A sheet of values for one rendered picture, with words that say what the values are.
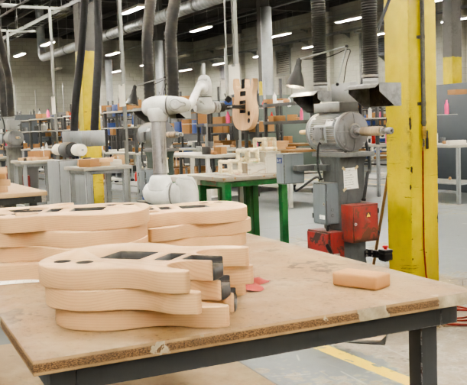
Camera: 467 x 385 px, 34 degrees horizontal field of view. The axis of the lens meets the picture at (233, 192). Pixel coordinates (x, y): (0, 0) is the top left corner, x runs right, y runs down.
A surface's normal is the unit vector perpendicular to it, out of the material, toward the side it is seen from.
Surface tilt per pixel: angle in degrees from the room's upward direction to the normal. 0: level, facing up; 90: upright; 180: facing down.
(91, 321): 90
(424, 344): 90
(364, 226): 90
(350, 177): 90
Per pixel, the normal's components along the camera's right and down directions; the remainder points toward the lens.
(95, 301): -0.03, 0.09
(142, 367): 0.42, 0.07
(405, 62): -0.87, 0.07
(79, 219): -0.26, 0.09
